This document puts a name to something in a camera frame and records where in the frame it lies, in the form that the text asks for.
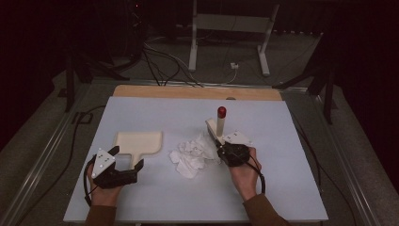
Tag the grey metal stand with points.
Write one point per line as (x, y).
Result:
(232, 23)

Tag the person's right hand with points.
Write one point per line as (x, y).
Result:
(244, 179)

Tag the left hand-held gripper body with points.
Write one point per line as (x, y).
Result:
(106, 175)

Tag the metal floor rail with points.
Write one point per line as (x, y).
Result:
(348, 175)
(40, 160)

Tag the white power adapter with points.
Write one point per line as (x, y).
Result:
(234, 66)

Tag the cream plastic dustpan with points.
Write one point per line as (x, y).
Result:
(139, 142)

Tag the black tripod stand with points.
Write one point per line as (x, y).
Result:
(70, 81)
(328, 94)

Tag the person's left hand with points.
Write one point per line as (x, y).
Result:
(105, 196)

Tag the white tissue paper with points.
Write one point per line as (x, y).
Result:
(191, 157)

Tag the wooden table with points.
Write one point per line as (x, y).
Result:
(194, 92)

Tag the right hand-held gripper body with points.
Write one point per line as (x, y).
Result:
(235, 150)

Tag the cream hand brush red cap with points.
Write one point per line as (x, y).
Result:
(220, 125)

